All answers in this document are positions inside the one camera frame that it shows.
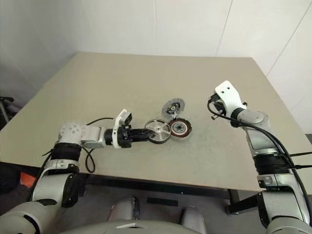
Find black metal table frame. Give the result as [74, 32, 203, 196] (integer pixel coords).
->
[80, 173, 260, 215]

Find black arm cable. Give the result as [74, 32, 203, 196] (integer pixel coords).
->
[29, 117, 117, 203]
[207, 98, 310, 220]

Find orange sheet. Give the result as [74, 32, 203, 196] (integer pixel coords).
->
[19, 171, 40, 189]

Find silver rotor disc black rim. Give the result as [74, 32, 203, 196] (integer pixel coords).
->
[144, 118, 172, 145]

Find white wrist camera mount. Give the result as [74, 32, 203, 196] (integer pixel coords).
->
[214, 79, 247, 117]
[112, 109, 134, 149]

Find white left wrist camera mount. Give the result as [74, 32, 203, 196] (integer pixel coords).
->
[112, 109, 134, 149]

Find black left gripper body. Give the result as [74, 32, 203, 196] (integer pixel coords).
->
[121, 124, 134, 149]

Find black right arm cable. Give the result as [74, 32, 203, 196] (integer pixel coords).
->
[207, 98, 310, 220]

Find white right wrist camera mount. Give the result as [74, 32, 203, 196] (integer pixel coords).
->
[214, 79, 247, 117]

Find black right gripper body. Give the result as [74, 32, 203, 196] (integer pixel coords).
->
[209, 92, 226, 115]

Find grey robot torso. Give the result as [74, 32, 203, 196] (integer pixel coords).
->
[56, 218, 268, 234]

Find round silver metal object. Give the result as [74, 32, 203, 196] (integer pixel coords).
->
[162, 97, 185, 120]

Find motor stator base copper windings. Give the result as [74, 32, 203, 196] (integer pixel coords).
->
[169, 118, 194, 141]

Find grey rounded shape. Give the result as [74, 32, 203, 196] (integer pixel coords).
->
[180, 206, 207, 224]
[109, 195, 141, 223]

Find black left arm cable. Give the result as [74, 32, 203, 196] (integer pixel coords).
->
[29, 117, 117, 203]

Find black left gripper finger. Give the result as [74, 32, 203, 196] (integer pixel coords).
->
[133, 128, 158, 137]
[133, 135, 153, 144]

